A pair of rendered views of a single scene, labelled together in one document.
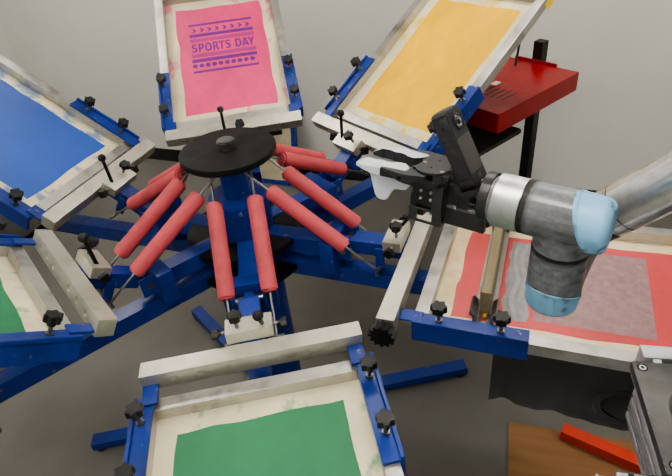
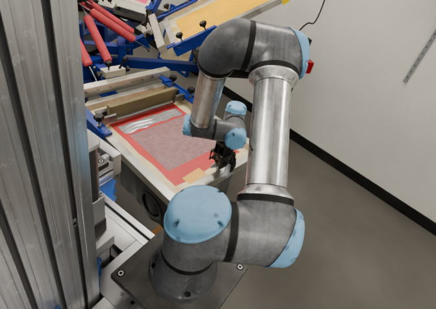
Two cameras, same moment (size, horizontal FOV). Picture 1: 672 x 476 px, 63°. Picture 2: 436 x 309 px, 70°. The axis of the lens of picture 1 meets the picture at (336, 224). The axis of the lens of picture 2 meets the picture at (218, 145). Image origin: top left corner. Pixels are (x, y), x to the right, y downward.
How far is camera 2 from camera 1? 1.16 m
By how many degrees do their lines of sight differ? 10
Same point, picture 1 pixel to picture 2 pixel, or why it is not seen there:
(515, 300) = (134, 124)
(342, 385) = not seen: hidden behind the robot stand
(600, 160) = (334, 134)
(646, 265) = not seen: hidden behind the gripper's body
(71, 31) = not seen: outside the picture
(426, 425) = (130, 199)
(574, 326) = (143, 147)
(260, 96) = not seen: outside the picture
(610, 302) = (174, 148)
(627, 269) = (205, 143)
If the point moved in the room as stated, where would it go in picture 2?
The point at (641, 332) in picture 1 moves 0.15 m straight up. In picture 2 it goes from (167, 165) to (170, 138)
